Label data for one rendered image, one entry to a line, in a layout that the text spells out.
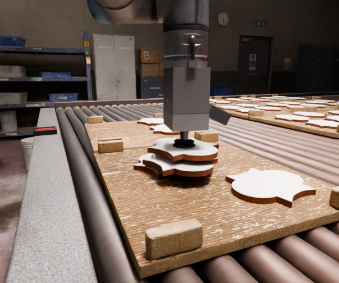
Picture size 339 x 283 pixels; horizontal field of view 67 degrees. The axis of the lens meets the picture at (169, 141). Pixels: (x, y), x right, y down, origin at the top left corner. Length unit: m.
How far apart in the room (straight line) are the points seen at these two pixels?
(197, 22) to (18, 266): 0.40
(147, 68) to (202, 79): 5.29
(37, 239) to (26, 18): 5.76
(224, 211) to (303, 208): 0.11
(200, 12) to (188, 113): 0.16
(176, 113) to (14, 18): 5.73
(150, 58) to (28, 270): 5.48
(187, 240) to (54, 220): 0.21
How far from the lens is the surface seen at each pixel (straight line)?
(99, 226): 0.38
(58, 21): 6.00
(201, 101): 0.43
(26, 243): 0.38
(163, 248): 0.28
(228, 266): 0.30
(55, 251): 0.35
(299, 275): 0.32
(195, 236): 0.29
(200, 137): 0.70
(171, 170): 0.42
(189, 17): 0.44
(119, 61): 5.44
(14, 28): 6.05
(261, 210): 0.38
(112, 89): 5.41
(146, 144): 0.69
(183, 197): 0.40
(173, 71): 0.42
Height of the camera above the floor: 1.11
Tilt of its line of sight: 14 degrees down
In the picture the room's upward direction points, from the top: straight up
